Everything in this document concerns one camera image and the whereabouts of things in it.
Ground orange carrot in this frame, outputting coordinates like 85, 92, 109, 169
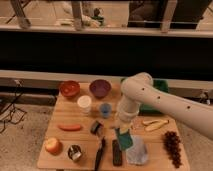
58, 124, 82, 131

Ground small metal cup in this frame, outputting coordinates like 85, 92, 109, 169
68, 145, 82, 162

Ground dark red grapes bunch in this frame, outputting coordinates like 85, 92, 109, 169
163, 131, 181, 168

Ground black floor cables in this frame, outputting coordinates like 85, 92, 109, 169
0, 79, 28, 134

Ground metal fork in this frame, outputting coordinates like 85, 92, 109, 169
109, 124, 140, 130

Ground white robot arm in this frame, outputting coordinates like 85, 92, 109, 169
115, 72, 213, 140

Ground red yellow apple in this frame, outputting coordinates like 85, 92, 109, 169
44, 137, 62, 155

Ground purple bowl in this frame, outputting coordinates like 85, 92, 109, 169
89, 79, 111, 98

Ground green plastic tray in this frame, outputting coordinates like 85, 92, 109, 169
117, 77, 168, 114

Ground yellow banana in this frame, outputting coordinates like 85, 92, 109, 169
142, 119, 169, 132

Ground wooden cutting board table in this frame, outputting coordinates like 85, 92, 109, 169
37, 83, 190, 171

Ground white plastic cup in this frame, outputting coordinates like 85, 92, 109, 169
77, 95, 92, 114

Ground green sponge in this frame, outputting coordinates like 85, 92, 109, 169
115, 128, 133, 151

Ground grey folded cloth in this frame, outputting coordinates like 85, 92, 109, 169
126, 135, 148, 165

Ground black rectangular remote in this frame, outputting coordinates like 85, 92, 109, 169
112, 140, 122, 166

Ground red bowl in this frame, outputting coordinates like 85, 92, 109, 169
59, 80, 80, 98

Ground blue plastic cup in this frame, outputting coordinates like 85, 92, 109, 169
99, 103, 112, 118

